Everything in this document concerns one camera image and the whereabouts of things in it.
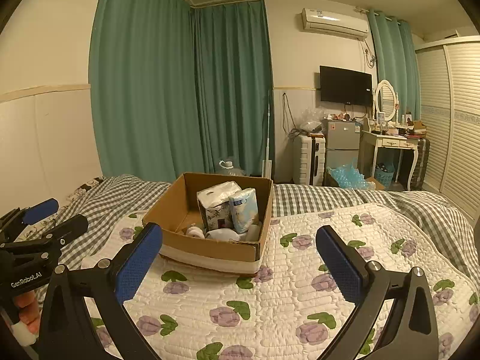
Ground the hanging wall cable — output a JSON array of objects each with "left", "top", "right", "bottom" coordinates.
[{"left": 281, "top": 92, "right": 298, "bottom": 136}]

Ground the white printed tissue pack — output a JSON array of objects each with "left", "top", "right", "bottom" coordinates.
[{"left": 197, "top": 181, "right": 242, "bottom": 231}]

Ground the white air conditioner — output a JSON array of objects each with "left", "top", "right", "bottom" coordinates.
[{"left": 300, "top": 7, "right": 370, "bottom": 41}]

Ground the narrow teal window curtain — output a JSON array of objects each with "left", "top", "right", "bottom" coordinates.
[{"left": 367, "top": 9, "right": 422, "bottom": 121}]

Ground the white dressing table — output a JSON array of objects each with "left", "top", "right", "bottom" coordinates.
[{"left": 361, "top": 129, "right": 421, "bottom": 191}]

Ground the blue plastic basket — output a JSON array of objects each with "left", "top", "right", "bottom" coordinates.
[{"left": 374, "top": 161, "right": 395, "bottom": 185}]

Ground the white mop pole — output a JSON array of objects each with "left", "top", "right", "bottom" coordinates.
[{"left": 261, "top": 90, "right": 274, "bottom": 179}]

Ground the brown patterned bed sheet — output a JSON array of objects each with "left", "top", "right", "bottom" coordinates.
[{"left": 67, "top": 176, "right": 104, "bottom": 201}]

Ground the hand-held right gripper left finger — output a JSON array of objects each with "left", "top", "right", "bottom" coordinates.
[{"left": 37, "top": 222, "right": 163, "bottom": 360}]

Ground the small silver fridge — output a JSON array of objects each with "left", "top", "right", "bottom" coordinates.
[{"left": 323, "top": 119, "right": 364, "bottom": 186}]

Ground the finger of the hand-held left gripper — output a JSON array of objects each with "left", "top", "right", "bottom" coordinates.
[
  {"left": 0, "top": 197, "right": 59, "bottom": 233},
  {"left": 0, "top": 214, "right": 89, "bottom": 259}
]

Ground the light blue tissue pack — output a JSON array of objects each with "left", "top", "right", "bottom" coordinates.
[{"left": 228, "top": 188, "right": 259, "bottom": 233}]

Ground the person's left hand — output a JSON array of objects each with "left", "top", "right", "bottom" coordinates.
[{"left": 11, "top": 290, "right": 41, "bottom": 346}]

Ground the teal corner curtain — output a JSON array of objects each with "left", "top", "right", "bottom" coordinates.
[{"left": 191, "top": 0, "right": 276, "bottom": 177}]

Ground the clear plastic bag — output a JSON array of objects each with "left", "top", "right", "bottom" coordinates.
[{"left": 298, "top": 109, "right": 325, "bottom": 136}]

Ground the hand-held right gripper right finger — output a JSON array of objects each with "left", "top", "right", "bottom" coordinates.
[{"left": 316, "top": 225, "right": 439, "bottom": 360}]

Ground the black wall television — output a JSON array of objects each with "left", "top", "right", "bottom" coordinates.
[{"left": 319, "top": 65, "right": 373, "bottom": 106}]

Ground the white louvred wardrobe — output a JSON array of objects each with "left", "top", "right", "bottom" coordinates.
[{"left": 414, "top": 35, "right": 480, "bottom": 218}]

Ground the white floral quilt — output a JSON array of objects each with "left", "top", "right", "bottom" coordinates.
[{"left": 80, "top": 202, "right": 480, "bottom": 360}]

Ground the wide teal curtain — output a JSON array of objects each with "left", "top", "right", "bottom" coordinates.
[{"left": 90, "top": 0, "right": 205, "bottom": 182}]

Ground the dark suitcase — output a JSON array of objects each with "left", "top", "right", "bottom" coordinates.
[{"left": 410, "top": 138, "right": 431, "bottom": 190}]

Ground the brown cardboard box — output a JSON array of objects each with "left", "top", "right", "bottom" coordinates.
[{"left": 142, "top": 172, "right": 274, "bottom": 275}]

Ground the clear plastic water jug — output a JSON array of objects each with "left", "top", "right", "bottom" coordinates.
[{"left": 217, "top": 157, "right": 248, "bottom": 176}]

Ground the white suitcase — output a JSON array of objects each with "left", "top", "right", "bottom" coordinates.
[{"left": 292, "top": 134, "right": 326, "bottom": 186}]

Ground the white oval mirror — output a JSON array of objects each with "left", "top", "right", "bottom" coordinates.
[{"left": 374, "top": 79, "right": 399, "bottom": 122}]

